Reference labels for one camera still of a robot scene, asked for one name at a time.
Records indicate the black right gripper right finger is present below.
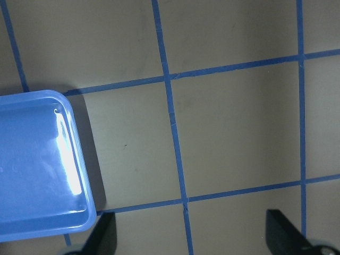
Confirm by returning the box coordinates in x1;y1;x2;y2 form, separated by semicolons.
266;209;339;255

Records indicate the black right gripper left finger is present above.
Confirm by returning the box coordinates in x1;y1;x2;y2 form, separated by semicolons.
80;212;117;255

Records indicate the blue plastic tray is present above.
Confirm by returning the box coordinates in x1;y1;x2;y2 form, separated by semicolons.
1;90;96;242

